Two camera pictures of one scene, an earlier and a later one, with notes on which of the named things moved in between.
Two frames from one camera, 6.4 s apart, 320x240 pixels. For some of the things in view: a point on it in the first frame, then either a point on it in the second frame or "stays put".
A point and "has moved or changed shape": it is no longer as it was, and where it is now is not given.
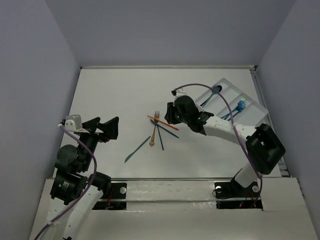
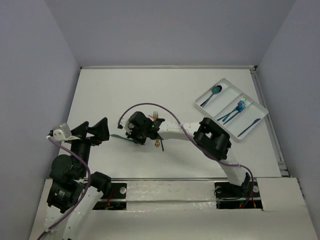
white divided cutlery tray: x=244 y=110 stays put
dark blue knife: x=164 y=127 has moved or changed shape
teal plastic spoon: x=213 y=92 stays put
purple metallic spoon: x=220 y=87 stays put
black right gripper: x=170 y=114 -> x=130 y=134
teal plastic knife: x=137 y=149 -> x=253 y=123
